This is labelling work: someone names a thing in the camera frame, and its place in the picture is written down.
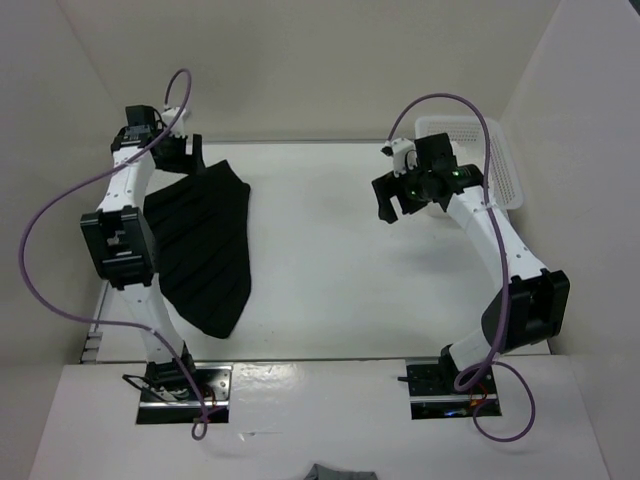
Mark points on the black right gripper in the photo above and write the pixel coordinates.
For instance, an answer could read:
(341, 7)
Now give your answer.
(389, 185)

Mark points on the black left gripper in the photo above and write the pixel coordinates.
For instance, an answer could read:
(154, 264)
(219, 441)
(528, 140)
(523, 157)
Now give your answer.
(187, 163)

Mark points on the black pleated skirt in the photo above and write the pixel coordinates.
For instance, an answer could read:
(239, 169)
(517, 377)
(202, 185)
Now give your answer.
(200, 224)

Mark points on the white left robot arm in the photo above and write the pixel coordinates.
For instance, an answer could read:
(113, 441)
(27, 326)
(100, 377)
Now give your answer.
(123, 247)

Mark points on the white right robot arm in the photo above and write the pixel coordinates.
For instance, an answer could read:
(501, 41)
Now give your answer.
(530, 300)

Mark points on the white perforated plastic basket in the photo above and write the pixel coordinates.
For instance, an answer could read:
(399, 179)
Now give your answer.
(467, 138)

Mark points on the grey folded cloth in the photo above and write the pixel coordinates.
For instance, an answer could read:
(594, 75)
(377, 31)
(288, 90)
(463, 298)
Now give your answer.
(320, 472)

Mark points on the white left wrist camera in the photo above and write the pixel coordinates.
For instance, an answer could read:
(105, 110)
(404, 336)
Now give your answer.
(176, 119)

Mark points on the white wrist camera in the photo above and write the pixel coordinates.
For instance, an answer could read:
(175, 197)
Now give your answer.
(402, 151)
(176, 119)

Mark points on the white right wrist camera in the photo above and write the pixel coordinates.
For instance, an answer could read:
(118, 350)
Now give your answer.
(402, 151)

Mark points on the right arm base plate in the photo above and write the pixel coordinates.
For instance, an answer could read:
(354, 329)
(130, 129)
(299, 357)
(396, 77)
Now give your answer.
(432, 397)

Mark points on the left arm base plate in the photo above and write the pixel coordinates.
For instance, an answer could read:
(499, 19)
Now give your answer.
(159, 405)

